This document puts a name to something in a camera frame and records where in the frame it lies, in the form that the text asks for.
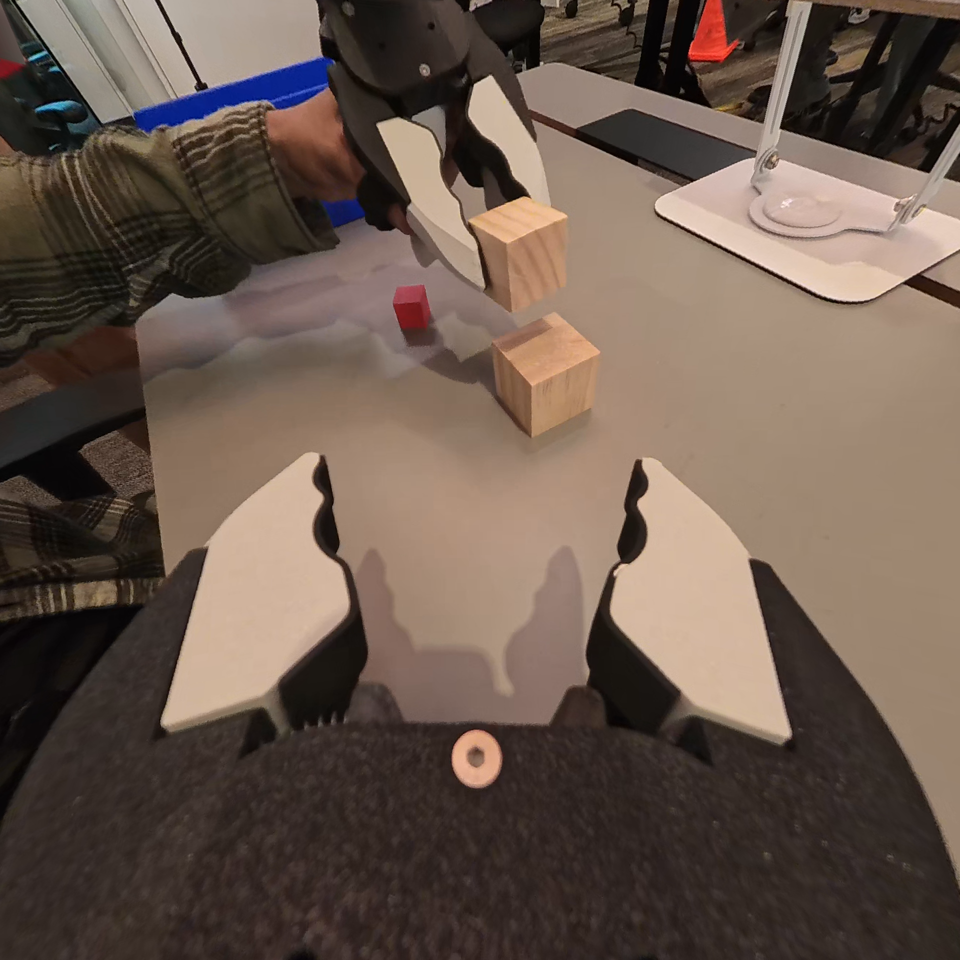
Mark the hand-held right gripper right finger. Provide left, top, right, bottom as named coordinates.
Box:
left=586, top=457, right=793, bottom=746

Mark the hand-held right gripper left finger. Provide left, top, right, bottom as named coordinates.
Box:
left=159, top=452, right=369, bottom=735

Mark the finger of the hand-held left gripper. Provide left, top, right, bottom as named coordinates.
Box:
left=375, top=103, right=490, bottom=294
left=448, top=73, right=553, bottom=213

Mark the medium plain wooden cube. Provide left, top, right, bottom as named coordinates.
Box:
left=468, top=196, right=569, bottom=314

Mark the blue plastic bin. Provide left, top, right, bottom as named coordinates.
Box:
left=133, top=58, right=369, bottom=228

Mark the large plain wooden cube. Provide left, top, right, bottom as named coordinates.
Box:
left=491, top=312, right=601, bottom=438

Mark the person's left forearm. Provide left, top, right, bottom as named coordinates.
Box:
left=0, top=101, right=340, bottom=369

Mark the person's left hand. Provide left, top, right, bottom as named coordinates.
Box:
left=266, top=91, right=370, bottom=202

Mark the person's plaid shirt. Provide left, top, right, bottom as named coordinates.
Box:
left=0, top=491, right=166, bottom=622

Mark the black tripod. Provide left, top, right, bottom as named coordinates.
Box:
left=152, top=0, right=209, bottom=93

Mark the orange traffic cone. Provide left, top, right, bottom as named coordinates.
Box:
left=688, top=0, right=741, bottom=63

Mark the black chair armrest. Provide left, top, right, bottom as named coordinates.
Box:
left=0, top=371, right=149, bottom=498

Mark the white document stand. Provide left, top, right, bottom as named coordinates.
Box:
left=654, top=0, right=960, bottom=305

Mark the black desk cable cover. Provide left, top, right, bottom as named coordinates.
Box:
left=576, top=108, right=756, bottom=183

